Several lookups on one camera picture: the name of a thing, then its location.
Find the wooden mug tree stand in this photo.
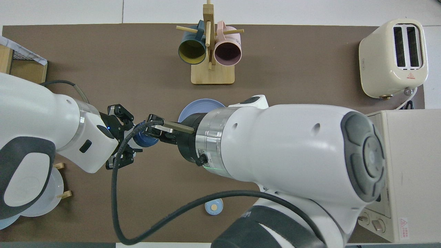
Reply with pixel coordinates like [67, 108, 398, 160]
[176, 0, 244, 85]

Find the translucent squeeze bottle blue cap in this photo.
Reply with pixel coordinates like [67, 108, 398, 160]
[133, 121, 159, 148]

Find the wooden shelf unit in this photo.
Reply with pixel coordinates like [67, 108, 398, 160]
[0, 45, 48, 85]

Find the white toaster power cord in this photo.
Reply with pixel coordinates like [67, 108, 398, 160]
[396, 88, 417, 110]

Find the dark teal mug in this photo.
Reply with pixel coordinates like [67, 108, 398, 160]
[178, 20, 207, 65]

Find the blue dinner plate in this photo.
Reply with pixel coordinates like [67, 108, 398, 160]
[178, 99, 226, 123]

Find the grey plate in rack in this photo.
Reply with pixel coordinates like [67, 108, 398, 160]
[21, 165, 64, 217]

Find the black wire basket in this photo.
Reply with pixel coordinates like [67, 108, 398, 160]
[12, 48, 38, 62]

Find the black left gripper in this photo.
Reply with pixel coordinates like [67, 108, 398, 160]
[100, 104, 143, 170]

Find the brown table mat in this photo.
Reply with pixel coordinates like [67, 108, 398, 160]
[0, 23, 425, 243]

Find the cream two-slot toaster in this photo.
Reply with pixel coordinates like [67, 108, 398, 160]
[359, 18, 429, 99]

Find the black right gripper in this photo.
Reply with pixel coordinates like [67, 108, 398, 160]
[143, 113, 204, 166]

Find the light blue plate in rack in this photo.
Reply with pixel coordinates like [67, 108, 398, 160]
[0, 214, 20, 230]

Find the pink ribbed mug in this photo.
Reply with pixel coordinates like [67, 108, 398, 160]
[214, 21, 242, 67]

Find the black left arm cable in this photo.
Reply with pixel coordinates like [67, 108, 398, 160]
[40, 80, 90, 104]

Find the white toaster oven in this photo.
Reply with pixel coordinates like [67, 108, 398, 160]
[357, 110, 441, 243]

